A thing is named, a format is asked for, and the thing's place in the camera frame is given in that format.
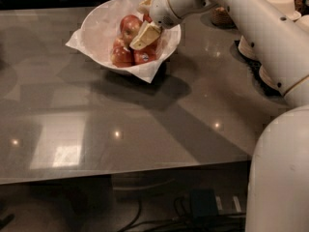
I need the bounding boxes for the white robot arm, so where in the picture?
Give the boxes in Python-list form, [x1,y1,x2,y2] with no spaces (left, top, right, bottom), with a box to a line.
[130,0,309,232]

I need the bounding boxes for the white paper liner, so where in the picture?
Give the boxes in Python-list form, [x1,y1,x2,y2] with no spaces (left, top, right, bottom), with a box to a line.
[65,0,179,84]

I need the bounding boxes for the small red apple left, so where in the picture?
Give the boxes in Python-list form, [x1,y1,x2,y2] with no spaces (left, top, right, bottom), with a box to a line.
[113,36,128,48]

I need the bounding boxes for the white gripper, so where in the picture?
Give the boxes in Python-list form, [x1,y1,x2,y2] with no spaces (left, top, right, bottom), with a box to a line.
[129,0,207,50]

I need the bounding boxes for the white paper bowl stack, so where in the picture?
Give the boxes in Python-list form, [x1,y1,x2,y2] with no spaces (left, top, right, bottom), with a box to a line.
[266,0,301,21]

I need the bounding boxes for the glass jar with cereal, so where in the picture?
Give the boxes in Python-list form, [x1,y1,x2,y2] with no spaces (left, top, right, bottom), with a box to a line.
[211,7,236,28]

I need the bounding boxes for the black rubber mat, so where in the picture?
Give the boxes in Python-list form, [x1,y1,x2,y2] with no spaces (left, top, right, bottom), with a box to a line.
[239,50,281,97]

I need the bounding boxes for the red apple with sticker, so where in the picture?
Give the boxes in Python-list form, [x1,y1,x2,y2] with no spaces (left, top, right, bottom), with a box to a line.
[133,46,156,65]

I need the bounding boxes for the black floor cables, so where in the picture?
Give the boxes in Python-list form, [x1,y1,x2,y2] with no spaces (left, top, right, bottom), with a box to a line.
[117,195,247,232]

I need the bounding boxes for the yellow-red apple centre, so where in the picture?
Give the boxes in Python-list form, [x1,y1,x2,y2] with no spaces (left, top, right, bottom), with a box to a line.
[122,18,142,45]

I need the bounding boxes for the black power adapter box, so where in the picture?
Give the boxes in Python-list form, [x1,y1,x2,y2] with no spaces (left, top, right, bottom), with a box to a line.
[189,189,218,218]

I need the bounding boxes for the rear stack of paper plates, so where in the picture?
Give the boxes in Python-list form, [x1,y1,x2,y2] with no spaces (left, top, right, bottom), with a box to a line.
[238,36,258,61]

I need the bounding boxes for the stack of paper plates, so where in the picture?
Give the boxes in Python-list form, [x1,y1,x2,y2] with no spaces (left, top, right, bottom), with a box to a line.
[259,66,278,90]
[238,36,258,61]

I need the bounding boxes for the front stack of paper plates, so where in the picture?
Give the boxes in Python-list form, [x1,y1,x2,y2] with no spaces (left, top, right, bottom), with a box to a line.
[259,66,278,90]

